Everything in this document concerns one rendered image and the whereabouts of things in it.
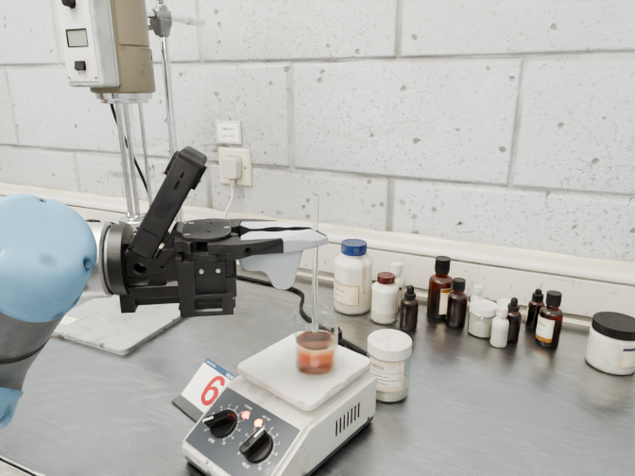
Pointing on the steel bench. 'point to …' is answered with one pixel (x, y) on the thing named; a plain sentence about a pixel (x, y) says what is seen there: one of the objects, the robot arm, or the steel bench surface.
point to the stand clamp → (163, 21)
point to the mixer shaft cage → (131, 165)
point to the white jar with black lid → (611, 343)
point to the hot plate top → (280, 378)
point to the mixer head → (108, 48)
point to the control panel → (233, 462)
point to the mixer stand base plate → (115, 324)
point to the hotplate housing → (324, 416)
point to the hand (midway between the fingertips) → (315, 232)
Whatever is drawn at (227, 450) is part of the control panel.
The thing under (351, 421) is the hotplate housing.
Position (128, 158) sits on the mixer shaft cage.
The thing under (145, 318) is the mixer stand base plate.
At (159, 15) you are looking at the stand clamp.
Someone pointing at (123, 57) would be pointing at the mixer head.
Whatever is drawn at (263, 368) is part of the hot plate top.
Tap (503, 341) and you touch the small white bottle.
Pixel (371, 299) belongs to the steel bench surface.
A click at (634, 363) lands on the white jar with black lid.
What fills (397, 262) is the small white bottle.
